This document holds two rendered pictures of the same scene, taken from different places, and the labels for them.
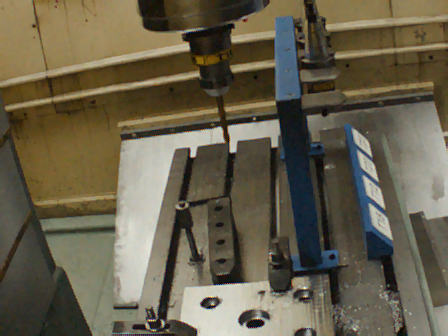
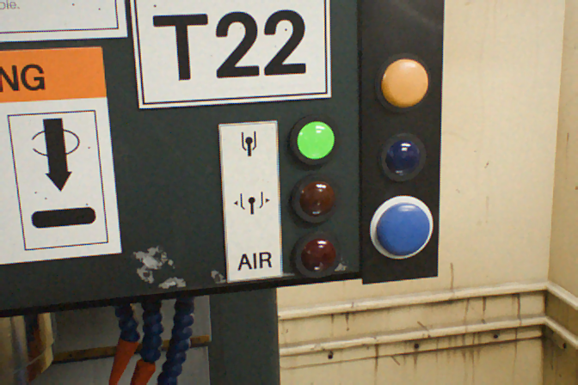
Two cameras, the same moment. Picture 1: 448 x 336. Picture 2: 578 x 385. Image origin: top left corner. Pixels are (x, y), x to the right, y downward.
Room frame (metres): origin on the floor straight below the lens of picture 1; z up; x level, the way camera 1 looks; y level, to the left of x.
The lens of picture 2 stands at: (0.92, -0.53, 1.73)
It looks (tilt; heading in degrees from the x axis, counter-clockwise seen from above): 15 degrees down; 76
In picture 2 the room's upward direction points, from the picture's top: 2 degrees counter-clockwise
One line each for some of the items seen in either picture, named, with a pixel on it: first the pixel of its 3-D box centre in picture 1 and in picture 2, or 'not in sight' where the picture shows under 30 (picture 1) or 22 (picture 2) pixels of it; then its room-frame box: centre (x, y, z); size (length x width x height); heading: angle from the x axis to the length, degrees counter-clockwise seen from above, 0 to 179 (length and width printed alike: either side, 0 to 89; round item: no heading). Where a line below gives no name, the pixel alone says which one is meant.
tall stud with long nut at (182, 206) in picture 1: (188, 231); not in sight; (1.10, 0.19, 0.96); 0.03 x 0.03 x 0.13
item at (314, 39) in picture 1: (314, 38); not in sight; (1.20, -0.08, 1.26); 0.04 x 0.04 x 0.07
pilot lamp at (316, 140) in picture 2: not in sight; (315, 140); (1.03, -0.15, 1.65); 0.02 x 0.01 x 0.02; 177
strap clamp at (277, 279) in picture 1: (281, 275); not in sight; (0.92, 0.03, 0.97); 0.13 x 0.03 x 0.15; 177
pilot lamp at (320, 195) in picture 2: not in sight; (316, 198); (1.03, -0.15, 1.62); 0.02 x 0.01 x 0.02; 177
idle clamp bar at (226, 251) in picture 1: (223, 247); not in sight; (1.09, 0.13, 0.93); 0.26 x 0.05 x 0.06; 2
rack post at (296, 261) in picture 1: (302, 195); not in sight; (1.04, -0.02, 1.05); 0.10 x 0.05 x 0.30; 87
